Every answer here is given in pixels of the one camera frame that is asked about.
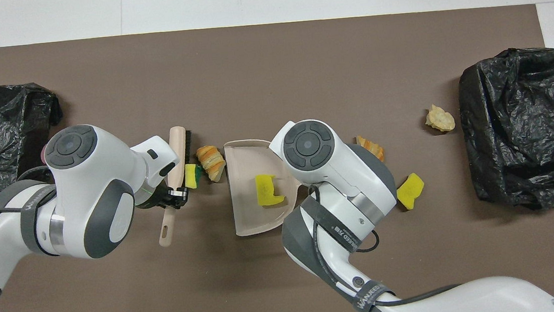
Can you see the notched yellow sponge piece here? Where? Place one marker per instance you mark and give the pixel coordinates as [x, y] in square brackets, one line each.
[267, 192]

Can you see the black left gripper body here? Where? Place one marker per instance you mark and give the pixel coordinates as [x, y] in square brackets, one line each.
[156, 199]

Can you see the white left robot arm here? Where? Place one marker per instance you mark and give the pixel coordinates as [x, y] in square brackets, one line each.
[89, 192]

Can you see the striped croissant bread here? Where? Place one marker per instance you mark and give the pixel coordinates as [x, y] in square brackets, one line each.
[211, 162]

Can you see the pale bread chunk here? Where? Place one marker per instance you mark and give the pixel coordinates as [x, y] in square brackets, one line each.
[440, 119]

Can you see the beige plastic dustpan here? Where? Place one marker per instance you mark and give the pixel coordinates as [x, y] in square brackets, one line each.
[248, 198]

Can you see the brown table mat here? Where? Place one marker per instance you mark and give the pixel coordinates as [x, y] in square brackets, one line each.
[250, 78]

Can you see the beige hand brush black bristles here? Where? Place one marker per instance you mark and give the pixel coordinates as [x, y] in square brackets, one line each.
[177, 149]

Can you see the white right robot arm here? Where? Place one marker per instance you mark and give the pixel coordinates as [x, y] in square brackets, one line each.
[333, 171]

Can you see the orange striped croissant piece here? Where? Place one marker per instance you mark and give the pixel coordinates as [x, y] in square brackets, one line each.
[371, 148]

